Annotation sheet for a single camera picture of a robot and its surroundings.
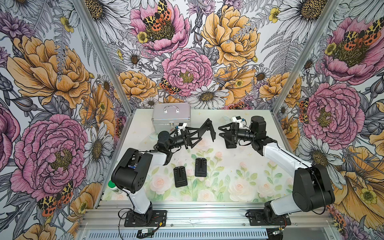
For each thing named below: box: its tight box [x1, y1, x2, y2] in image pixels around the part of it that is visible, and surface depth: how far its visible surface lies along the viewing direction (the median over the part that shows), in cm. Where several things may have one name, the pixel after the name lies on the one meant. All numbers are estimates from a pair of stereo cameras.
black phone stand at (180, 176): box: [173, 166, 188, 188], surface depth 88 cm
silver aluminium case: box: [151, 102, 192, 134], surface depth 101 cm
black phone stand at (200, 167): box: [195, 158, 207, 177], surface depth 92 cm
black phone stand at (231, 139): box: [224, 128, 238, 149], surface depth 76 cm
